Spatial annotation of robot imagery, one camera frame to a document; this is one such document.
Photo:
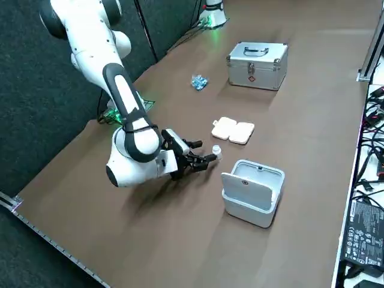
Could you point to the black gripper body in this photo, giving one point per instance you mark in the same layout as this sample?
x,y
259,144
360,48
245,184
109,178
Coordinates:
x,y
180,164

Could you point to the small white medicine bottle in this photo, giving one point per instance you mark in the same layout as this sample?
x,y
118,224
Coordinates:
x,y
216,151

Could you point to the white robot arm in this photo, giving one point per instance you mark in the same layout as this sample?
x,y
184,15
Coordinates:
x,y
214,12
90,54

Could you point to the open white pill box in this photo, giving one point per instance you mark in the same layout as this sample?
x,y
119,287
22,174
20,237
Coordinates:
x,y
232,130

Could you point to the white bin with open lid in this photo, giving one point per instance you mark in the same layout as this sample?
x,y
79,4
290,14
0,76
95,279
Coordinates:
x,y
252,196

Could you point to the blue white blister packet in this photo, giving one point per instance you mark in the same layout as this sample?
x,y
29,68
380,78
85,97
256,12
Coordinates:
x,y
199,82

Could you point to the silver aluminium first-aid case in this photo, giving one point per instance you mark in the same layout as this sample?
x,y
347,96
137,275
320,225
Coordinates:
x,y
258,70

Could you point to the black labelled power adapter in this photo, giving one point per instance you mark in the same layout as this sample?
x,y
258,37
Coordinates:
x,y
364,231

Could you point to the aluminium table edge rail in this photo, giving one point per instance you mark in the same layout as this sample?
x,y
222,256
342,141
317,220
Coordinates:
x,y
45,237

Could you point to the aluminium camera post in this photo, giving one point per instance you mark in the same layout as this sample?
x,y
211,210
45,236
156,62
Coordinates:
x,y
370,45

